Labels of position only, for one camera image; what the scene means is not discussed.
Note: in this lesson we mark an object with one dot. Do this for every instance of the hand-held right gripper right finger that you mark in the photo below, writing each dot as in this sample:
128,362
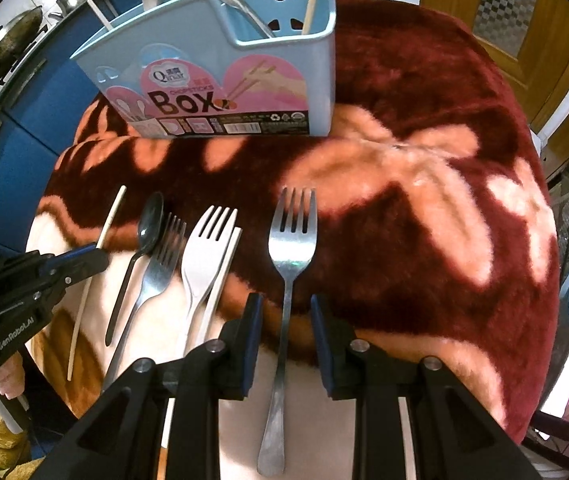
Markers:
322,345

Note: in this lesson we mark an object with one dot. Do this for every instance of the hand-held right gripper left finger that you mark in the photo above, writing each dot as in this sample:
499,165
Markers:
256,355

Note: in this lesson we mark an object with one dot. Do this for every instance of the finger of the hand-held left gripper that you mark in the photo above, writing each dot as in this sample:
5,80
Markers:
72,253
89,262

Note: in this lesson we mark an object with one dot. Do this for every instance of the large metal fork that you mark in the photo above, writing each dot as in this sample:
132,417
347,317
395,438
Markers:
292,250

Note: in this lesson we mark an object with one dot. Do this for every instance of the light blue plastic utensil box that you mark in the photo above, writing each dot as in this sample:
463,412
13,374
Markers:
284,50

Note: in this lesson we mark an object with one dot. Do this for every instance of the small metal fork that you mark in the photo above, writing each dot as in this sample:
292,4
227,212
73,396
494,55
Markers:
157,270

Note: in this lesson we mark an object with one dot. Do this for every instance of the dark plastic spoon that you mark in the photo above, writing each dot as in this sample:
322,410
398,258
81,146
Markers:
150,225

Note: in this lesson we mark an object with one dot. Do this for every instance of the white flat plastic stick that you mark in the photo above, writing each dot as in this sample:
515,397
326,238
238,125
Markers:
227,265

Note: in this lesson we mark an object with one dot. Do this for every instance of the blue base cabinets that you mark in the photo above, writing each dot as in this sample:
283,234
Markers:
24,160

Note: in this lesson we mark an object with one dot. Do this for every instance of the white plastic fork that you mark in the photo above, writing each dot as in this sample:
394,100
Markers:
207,260

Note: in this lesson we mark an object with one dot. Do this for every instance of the red floral blanket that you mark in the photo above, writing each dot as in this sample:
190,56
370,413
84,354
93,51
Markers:
414,160

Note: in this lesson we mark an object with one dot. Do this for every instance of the metal wok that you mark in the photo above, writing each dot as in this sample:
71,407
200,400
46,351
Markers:
9,45

